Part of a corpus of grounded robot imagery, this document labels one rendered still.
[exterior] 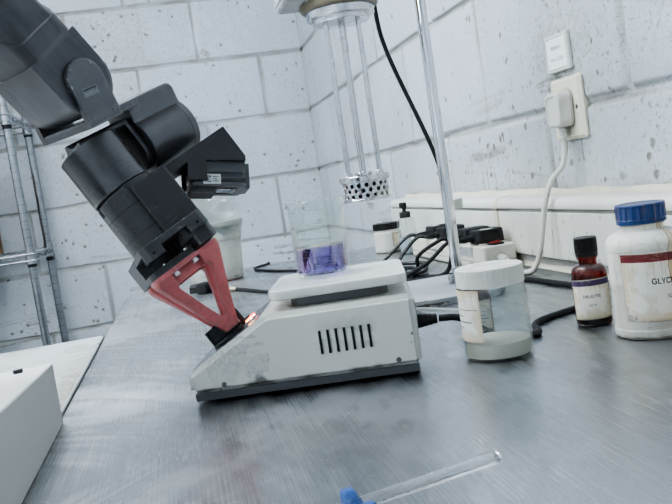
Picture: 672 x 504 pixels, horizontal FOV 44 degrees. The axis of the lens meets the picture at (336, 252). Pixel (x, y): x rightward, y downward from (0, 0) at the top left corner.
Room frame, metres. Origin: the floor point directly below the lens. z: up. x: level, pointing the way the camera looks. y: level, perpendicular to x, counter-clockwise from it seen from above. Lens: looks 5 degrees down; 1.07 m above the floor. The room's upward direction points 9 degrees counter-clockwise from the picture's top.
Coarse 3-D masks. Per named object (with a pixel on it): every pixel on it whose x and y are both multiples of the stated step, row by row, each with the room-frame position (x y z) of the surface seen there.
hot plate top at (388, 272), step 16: (352, 272) 0.74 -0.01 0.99; (368, 272) 0.73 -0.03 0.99; (384, 272) 0.71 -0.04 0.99; (400, 272) 0.69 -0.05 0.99; (272, 288) 0.71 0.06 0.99; (288, 288) 0.70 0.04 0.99; (304, 288) 0.69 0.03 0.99; (320, 288) 0.69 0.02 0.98; (336, 288) 0.69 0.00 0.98; (352, 288) 0.69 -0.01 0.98
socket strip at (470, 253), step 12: (420, 240) 1.57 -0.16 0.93; (432, 240) 1.50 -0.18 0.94; (504, 240) 1.28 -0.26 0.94; (432, 252) 1.51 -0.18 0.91; (444, 252) 1.44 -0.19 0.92; (468, 252) 1.31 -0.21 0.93; (480, 252) 1.26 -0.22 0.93; (492, 252) 1.25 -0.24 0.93; (504, 252) 1.26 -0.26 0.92; (468, 264) 1.32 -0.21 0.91
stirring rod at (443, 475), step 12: (480, 456) 0.38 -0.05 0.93; (492, 456) 0.38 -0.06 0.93; (444, 468) 0.37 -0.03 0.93; (456, 468) 0.37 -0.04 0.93; (468, 468) 0.37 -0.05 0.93; (480, 468) 0.37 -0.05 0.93; (408, 480) 0.36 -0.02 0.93; (420, 480) 0.36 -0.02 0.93; (432, 480) 0.36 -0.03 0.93; (444, 480) 0.36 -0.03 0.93; (372, 492) 0.35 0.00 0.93; (384, 492) 0.35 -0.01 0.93; (396, 492) 0.35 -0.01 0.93; (408, 492) 0.36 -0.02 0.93
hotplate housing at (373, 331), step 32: (384, 288) 0.71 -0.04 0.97; (256, 320) 0.69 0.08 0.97; (288, 320) 0.69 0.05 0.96; (320, 320) 0.69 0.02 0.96; (352, 320) 0.68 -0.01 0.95; (384, 320) 0.68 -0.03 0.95; (416, 320) 0.69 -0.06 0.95; (224, 352) 0.69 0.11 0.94; (256, 352) 0.69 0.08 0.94; (288, 352) 0.69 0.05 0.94; (320, 352) 0.69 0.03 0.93; (352, 352) 0.68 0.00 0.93; (384, 352) 0.68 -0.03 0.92; (416, 352) 0.69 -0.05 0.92; (192, 384) 0.70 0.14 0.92; (224, 384) 0.69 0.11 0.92; (256, 384) 0.69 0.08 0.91; (288, 384) 0.69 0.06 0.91; (320, 384) 0.69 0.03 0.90
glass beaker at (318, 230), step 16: (320, 192) 0.78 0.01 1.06; (288, 208) 0.75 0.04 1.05; (304, 208) 0.73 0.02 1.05; (320, 208) 0.73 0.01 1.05; (336, 208) 0.74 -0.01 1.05; (304, 224) 0.73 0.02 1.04; (320, 224) 0.73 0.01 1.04; (336, 224) 0.74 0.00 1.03; (304, 240) 0.74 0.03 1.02; (320, 240) 0.73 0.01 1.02; (336, 240) 0.74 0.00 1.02; (304, 256) 0.74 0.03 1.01; (320, 256) 0.73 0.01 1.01; (336, 256) 0.74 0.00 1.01; (304, 272) 0.74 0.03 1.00; (320, 272) 0.73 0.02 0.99; (336, 272) 0.74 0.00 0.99
